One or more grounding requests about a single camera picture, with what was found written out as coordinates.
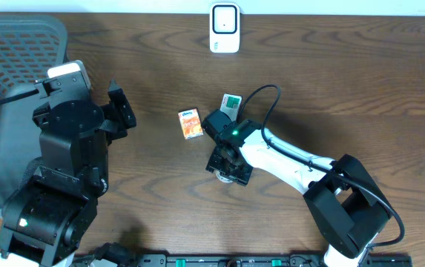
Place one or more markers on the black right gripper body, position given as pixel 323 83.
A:
pixel 241 172

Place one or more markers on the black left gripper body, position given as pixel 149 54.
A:
pixel 97 121

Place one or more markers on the green lidded white jar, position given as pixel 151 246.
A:
pixel 222 179

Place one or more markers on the white green carton box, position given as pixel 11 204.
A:
pixel 230 105

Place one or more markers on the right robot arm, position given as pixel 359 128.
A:
pixel 345 202

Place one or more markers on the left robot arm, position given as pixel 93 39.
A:
pixel 44 220

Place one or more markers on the white barcode scanner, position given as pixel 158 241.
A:
pixel 224 27

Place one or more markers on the orange tissue pack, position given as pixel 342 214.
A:
pixel 190 123

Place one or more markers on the dark grey mesh basket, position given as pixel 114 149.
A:
pixel 29 46

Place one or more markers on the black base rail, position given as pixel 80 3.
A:
pixel 293 260

